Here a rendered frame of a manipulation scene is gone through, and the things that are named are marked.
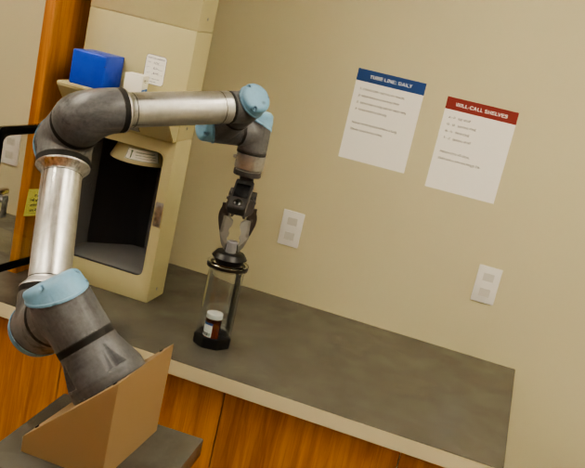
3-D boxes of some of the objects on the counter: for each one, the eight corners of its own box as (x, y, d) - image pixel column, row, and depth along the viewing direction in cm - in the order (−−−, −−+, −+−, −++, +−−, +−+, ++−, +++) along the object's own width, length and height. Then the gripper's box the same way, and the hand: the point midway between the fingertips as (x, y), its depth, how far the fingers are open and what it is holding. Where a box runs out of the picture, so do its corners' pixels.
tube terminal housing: (90, 254, 277) (131, 11, 258) (182, 282, 269) (230, 35, 251) (47, 271, 253) (89, 6, 235) (147, 303, 246) (198, 32, 227)
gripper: (269, 171, 224) (253, 249, 229) (228, 162, 224) (213, 240, 229) (267, 177, 216) (250, 257, 221) (226, 167, 216) (209, 248, 221)
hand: (231, 246), depth 222 cm, fingers closed on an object, 3 cm apart
